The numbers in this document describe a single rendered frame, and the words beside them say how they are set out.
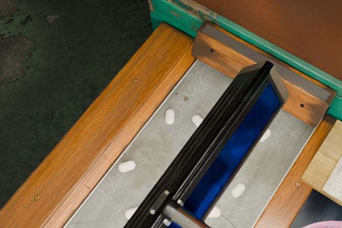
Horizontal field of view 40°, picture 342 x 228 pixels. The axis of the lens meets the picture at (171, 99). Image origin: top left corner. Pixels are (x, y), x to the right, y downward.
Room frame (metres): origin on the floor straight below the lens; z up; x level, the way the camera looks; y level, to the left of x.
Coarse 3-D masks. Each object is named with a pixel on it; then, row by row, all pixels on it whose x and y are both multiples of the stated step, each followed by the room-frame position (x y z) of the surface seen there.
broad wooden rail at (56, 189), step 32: (160, 32) 0.61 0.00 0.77; (128, 64) 0.54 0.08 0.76; (160, 64) 0.53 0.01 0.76; (192, 64) 0.53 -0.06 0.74; (128, 96) 0.46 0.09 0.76; (160, 96) 0.46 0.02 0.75; (96, 128) 0.39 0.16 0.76; (128, 128) 0.39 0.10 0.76; (64, 160) 0.33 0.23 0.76; (96, 160) 0.33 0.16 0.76; (32, 192) 0.27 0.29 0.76; (64, 192) 0.27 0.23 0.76; (0, 224) 0.22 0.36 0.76; (32, 224) 0.21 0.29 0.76; (64, 224) 0.21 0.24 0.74
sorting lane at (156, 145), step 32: (192, 96) 0.45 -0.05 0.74; (160, 128) 0.39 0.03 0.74; (192, 128) 0.38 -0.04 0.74; (288, 128) 0.35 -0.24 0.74; (128, 160) 0.33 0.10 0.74; (160, 160) 0.32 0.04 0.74; (256, 160) 0.29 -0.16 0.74; (288, 160) 0.28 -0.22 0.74; (96, 192) 0.27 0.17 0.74; (128, 192) 0.26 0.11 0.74; (224, 192) 0.23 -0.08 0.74; (256, 192) 0.23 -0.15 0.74; (96, 224) 0.20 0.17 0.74; (224, 224) 0.17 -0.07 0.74
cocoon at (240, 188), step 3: (240, 183) 0.25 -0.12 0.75; (237, 186) 0.24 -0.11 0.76; (240, 186) 0.24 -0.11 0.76; (243, 186) 0.24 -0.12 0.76; (234, 189) 0.23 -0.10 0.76; (237, 189) 0.23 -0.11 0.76; (240, 189) 0.23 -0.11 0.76; (243, 189) 0.23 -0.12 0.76; (234, 192) 0.23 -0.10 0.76; (237, 192) 0.23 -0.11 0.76; (240, 192) 0.23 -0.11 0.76; (234, 195) 0.22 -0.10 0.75; (237, 195) 0.22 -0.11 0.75
